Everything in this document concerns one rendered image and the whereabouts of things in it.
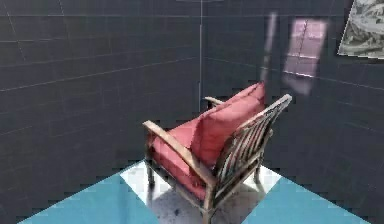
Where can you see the wooden armchair with red cushions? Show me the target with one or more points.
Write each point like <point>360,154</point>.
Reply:
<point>220,130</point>

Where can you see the grey framed wall picture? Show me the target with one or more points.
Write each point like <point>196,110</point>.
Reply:
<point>366,30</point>

